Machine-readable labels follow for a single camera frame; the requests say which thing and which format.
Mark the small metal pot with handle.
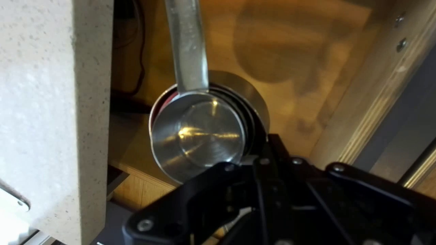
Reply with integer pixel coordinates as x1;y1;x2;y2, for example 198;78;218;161
150;0;248;185

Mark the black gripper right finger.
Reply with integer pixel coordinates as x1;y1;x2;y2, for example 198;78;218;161
260;134;436;245

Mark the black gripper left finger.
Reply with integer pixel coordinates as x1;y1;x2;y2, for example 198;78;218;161
121;155;274;245

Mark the open wooden drawer dark front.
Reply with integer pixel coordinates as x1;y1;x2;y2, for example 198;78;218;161
108;0;436;192

